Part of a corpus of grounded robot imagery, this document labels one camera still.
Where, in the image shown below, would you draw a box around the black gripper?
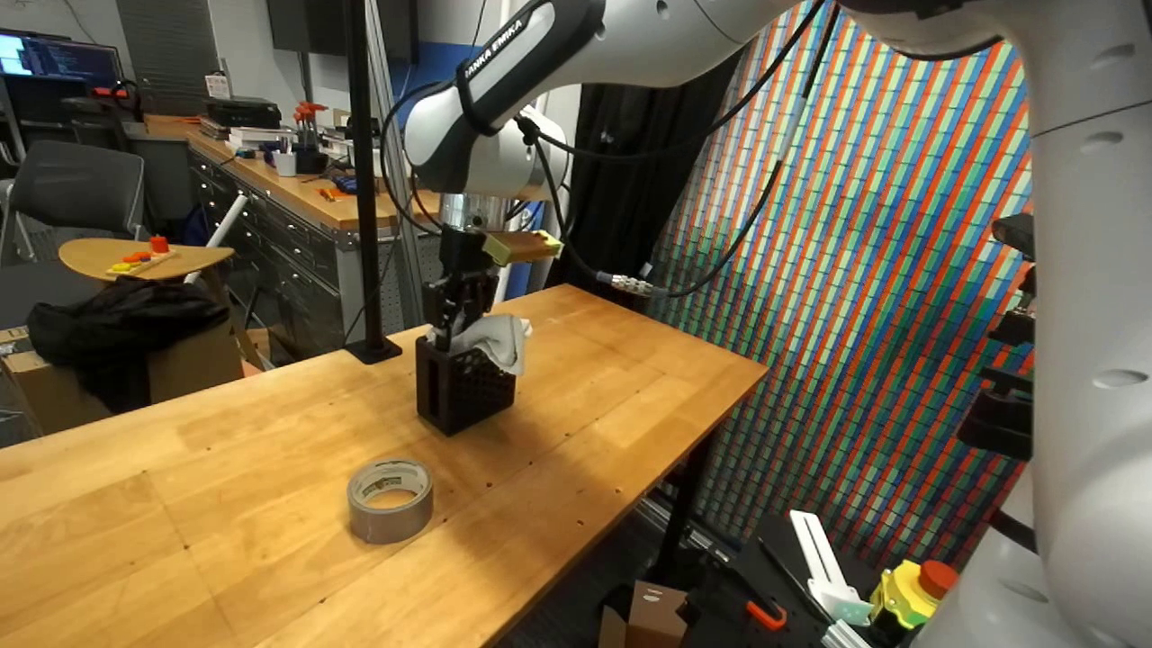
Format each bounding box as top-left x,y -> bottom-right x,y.
426,226 -> 501,352

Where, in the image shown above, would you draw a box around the white cloth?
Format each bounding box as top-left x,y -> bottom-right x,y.
461,309 -> 534,378

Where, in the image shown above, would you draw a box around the black mesh basket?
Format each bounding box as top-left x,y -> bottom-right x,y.
413,331 -> 524,440

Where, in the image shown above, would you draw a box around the black vertical pole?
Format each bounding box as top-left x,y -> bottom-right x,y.
341,0 -> 406,367

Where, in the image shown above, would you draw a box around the wooden top grey workbench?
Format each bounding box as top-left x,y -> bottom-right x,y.
140,112 -> 444,357

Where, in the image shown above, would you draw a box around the black curtain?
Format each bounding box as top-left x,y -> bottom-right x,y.
557,56 -> 742,303

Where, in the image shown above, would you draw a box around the red spray bottle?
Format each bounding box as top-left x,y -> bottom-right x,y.
291,100 -> 330,177

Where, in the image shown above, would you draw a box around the white leaning tube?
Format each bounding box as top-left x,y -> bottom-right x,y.
178,187 -> 252,289

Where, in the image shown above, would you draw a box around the tan cardboard box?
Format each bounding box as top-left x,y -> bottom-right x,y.
0,318 -> 244,426

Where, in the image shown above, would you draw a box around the black flat device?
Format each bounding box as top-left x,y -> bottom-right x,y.
206,97 -> 285,128

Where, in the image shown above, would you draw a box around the black metal table leg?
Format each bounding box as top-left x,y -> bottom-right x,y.
658,447 -> 713,580

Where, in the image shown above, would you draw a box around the small orange objects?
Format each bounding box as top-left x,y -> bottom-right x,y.
120,234 -> 173,274

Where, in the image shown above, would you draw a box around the black bag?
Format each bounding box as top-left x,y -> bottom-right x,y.
27,279 -> 231,415

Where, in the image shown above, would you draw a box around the brown cardboard box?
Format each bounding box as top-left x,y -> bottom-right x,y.
593,580 -> 695,648

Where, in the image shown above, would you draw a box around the round wooden stool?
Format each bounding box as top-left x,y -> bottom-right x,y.
56,234 -> 239,289

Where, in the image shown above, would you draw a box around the colourful patterned backdrop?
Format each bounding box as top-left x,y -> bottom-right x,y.
645,0 -> 1042,580

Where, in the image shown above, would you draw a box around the dark office chair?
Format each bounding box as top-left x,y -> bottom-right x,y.
6,136 -> 150,244

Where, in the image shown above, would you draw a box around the lit computer monitor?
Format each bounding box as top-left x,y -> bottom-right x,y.
0,27 -> 122,88

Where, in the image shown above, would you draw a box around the yellow red emergency stop button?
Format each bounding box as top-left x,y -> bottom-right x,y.
868,554 -> 964,632

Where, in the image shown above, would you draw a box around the yellow wooden camera mount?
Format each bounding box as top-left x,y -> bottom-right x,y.
480,226 -> 564,270

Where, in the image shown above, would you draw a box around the black cable with silver connector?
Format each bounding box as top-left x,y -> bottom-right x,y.
515,0 -> 842,303

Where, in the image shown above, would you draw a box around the thin black cable loop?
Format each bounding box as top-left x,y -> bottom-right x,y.
378,64 -> 484,237

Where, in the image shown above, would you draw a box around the grey duct tape roll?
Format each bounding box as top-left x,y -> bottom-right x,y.
346,454 -> 435,546

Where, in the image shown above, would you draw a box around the orange handled tool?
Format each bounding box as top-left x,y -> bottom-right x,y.
742,595 -> 794,632

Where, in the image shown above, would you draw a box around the white metal bracket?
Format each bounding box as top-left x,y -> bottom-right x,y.
785,506 -> 876,628

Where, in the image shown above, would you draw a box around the black camera on stand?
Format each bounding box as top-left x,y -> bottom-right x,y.
958,211 -> 1038,459

